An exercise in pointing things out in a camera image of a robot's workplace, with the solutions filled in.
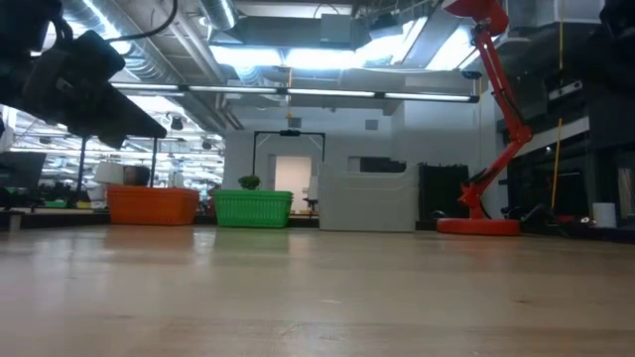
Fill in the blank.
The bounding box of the long ceiling light strip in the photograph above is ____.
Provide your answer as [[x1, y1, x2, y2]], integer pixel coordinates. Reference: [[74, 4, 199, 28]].
[[111, 82, 481, 104]]

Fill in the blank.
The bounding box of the red desk lamp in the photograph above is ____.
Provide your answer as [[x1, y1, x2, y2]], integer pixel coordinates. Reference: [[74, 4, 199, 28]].
[[436, 0, 535, 237]]

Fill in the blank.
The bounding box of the black aluminium table frame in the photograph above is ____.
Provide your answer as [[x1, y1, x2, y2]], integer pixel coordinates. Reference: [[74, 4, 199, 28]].
[[0, 207, 635, 244]]

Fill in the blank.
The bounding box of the white paper roll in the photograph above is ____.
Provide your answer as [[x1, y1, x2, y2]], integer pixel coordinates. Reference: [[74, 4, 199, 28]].
[[592, 201, 618, 229]]

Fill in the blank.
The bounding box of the grey ceiling box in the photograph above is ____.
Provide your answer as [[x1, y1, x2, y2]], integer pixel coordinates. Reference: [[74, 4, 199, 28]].
[[319, 13, 356, 46]]

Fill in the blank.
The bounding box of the orange plastic basket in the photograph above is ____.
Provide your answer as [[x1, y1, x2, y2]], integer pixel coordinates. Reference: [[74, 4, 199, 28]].
[[106, 191, 200, 227], [106, 185, 200, 191], [106, 188, 200, 194]]

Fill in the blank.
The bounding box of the black background monitor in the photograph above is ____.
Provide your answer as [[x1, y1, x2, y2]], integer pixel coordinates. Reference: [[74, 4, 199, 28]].
[[359, 156, 408, 174]]

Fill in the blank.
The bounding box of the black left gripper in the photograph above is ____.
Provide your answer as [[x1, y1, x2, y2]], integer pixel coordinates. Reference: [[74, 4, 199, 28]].
[[22, 30, 168, 150]]

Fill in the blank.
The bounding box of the dark background screen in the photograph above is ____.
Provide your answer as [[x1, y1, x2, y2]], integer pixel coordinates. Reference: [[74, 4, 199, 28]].
[[0, 151, 49, 189]]

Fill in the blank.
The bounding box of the grey plastic bin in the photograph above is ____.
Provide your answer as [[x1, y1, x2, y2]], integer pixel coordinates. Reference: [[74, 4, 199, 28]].
[[318, 185, 417, 233]]

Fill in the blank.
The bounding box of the white background box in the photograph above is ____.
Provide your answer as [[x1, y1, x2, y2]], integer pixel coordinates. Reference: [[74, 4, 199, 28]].
[[93, 162, 125, 185]]

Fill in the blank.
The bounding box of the black background cabinet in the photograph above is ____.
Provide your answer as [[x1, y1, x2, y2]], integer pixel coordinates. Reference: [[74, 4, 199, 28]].
[[419, 163, 470, 223]]

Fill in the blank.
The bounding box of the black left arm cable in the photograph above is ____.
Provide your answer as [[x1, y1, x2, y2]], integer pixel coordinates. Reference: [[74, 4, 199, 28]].
[[106, 0, 180, 44]]

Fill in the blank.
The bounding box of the yellow hanging cable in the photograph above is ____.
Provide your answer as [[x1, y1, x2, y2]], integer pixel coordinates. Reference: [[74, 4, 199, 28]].
[[549, 0, 568, 210]]

